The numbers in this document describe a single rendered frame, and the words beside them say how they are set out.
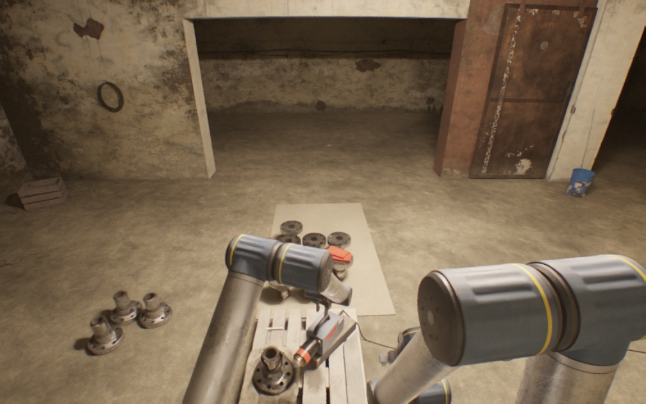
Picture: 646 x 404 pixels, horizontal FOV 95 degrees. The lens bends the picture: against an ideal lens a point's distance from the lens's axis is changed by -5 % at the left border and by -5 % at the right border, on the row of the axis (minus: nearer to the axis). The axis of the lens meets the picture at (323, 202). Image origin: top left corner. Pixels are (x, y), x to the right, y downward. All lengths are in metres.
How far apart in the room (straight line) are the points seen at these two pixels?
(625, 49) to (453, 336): 6.26
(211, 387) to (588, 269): 1.01
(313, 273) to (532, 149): 5.56
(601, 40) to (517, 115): 1.46
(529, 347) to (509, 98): 5.36
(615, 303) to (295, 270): 0.80
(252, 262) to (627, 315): 0.96
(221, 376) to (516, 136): 5.61
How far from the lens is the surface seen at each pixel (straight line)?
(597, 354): 0.70
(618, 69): 6.60
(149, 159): 6.04
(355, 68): 10.42
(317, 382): 2.38
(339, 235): 3.44
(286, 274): 1.09
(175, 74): 5.46
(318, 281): 1.06
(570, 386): 0.74
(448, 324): 0.51
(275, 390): 2.32
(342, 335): 2.50
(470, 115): 5.65
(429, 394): 1.25
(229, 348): 1.14
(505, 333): 0.54
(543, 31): 5.91
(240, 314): 1.13
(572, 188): 6.20
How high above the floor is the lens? 2.16
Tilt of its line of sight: 28 degrees down
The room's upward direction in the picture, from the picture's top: straight up
